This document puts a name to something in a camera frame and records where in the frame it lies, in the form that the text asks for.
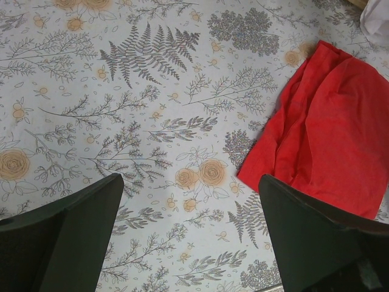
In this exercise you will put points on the floral table mat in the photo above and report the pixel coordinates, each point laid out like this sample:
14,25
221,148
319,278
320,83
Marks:
171,95

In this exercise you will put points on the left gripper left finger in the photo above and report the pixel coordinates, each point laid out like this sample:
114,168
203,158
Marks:
61,246

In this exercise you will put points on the white button shirt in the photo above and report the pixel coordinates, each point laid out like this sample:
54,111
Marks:
374,22

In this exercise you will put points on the red shirt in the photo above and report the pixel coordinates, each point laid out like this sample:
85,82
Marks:
329,136

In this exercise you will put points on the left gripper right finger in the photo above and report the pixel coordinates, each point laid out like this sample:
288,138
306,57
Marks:
319,247

